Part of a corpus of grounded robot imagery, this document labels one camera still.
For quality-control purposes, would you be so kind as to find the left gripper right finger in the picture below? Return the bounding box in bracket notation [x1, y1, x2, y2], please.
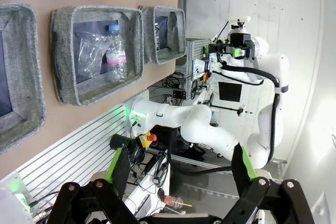
[223, 144, 316, 224]

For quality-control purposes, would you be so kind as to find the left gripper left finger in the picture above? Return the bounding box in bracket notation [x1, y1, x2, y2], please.
[48, 145, 140, 224]

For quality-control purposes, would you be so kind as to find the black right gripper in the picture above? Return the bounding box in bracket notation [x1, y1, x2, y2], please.
[206, 33, 256, 59]

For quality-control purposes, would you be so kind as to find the clear bottle blue cap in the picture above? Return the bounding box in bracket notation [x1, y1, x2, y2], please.
[106, 24, 129, 83]

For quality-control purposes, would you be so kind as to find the clear plastic container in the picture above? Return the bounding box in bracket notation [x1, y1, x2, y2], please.
[76, 31, 118, 79]

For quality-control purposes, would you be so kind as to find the black tube stub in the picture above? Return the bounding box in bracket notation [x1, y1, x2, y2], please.
[109, 134, 138, 154]

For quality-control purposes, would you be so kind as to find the grey equipment rack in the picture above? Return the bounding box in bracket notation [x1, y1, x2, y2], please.
[175, 38, 212, 99]

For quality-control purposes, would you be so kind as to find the yellow emergency stop button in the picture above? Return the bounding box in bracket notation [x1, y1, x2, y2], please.
[139, 133, 158, 149]

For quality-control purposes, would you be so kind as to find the white cabinet black panel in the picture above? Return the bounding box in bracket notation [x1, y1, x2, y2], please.
[209, 77, 266, 125]

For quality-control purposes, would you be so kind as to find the grey fabric basket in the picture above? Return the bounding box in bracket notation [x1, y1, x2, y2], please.
[141, 5, 187, 65]
[51, 5, 145, 107]
[0, 3, 47, 154]

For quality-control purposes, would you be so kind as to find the black right arm hose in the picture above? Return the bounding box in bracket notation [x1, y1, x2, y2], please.
[219, 60, 284, 162]

